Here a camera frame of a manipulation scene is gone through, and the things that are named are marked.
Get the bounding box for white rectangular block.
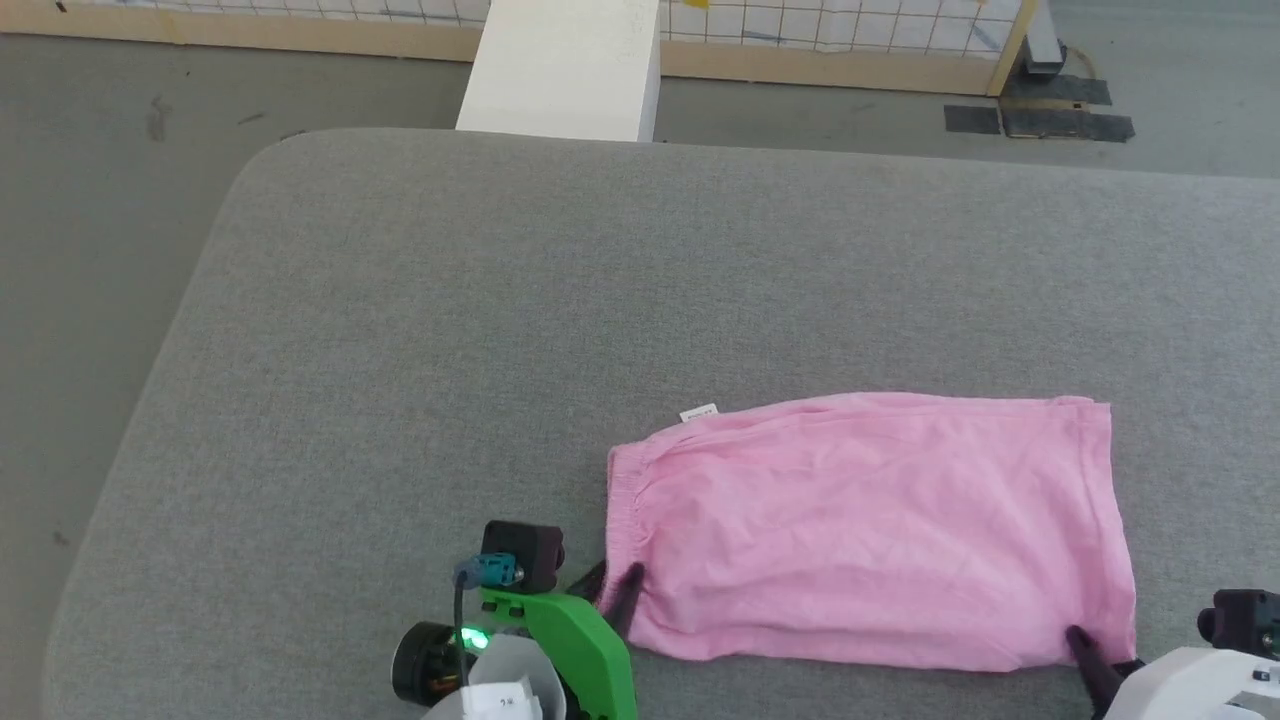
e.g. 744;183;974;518
455;0;663;144

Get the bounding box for grey metal panel foot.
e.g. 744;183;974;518
1020;0;1067;79

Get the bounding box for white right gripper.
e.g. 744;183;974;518
1064;626;1280;720

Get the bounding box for pink cloth shorts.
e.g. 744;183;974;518
605;392;1139;674

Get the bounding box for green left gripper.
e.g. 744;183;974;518
479;561;647;720

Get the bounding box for thin black left gripper cable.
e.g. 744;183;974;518
454;578;473;693

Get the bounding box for large black floor tape patch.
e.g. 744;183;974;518
1001;73;1137;143

